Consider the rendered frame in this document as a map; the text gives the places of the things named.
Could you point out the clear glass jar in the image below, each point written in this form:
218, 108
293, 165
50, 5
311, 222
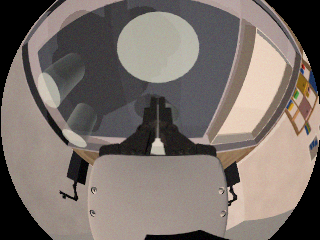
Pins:
60, 78
158, 47
78, 128
157, 146

